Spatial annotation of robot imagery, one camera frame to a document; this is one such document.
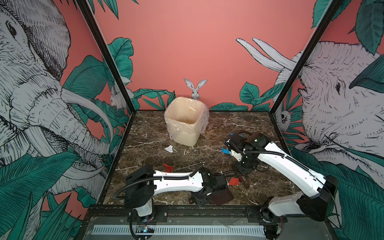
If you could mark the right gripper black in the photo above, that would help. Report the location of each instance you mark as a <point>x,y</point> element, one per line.
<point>244,172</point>

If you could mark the red paper scrap front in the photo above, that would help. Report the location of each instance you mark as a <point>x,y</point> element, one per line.
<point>234,182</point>

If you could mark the red paper scrap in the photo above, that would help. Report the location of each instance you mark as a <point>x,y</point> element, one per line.
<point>168,168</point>
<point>234,182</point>

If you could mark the dark brown dustpan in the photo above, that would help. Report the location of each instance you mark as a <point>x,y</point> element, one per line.
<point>221,197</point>

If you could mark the dark brown hand brush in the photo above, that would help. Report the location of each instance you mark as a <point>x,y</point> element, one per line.
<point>243,179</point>

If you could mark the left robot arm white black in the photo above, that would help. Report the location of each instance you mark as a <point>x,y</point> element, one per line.
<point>206,188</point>

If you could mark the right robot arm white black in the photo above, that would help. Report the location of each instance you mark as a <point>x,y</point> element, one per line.
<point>317,192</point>

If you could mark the red paper scrap left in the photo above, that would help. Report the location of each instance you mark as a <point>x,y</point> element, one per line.
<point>168,168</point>

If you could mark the white paper scrap left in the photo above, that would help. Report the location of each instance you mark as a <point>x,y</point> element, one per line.
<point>169,149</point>

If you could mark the cream plastic trash bin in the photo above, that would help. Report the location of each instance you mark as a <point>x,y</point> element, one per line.
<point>186,123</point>

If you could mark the clear plastic bin liner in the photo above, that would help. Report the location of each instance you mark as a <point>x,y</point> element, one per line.
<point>201,126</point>

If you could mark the small green circuit board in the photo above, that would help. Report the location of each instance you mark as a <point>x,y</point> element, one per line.
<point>145,230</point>

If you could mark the white perforated vent strip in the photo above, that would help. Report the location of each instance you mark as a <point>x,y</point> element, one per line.
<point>163,230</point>

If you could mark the black front mounting rail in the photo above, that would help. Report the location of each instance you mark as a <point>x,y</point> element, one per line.
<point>280,228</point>

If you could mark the black right frame post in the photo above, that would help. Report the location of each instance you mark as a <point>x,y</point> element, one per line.
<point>324,22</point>

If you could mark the black frame post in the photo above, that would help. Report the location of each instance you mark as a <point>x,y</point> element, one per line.
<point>324,22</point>
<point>88,15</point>

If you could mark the black left frame post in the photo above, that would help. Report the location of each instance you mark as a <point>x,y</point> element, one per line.
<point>88,15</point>

